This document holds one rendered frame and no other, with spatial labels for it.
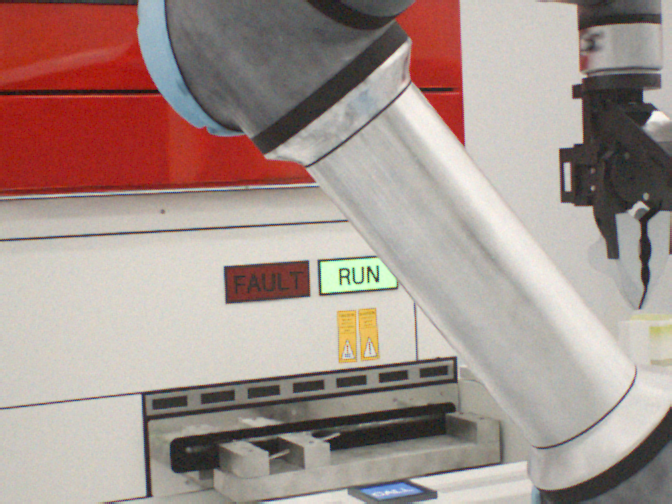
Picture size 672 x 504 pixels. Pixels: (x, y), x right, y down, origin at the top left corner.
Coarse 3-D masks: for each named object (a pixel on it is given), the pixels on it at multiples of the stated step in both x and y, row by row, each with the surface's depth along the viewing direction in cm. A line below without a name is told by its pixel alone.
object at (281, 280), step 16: (240, 272) 159; (256, 272) 160; (272, 272) 161; (288, 272) 162; (304, 272) 163; (240, 288) 159; (256, 288) 160; (272, 288) 161; (288, 288) 162; (304, 288) 163
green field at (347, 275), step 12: (324, 264) 164; (336, 264) 165; (348, 264) 165; (360, 264) 166; (372, 264) 167; (324, 276) 164; (336, 276) 165; (348, 276) 166; (360, 276) 166; (372, 276) 167; (384, 276) 168; (324, 288) 164; (336, 288) 165; (348, 288) 166; (360, 288) 166; (372, 288) 167
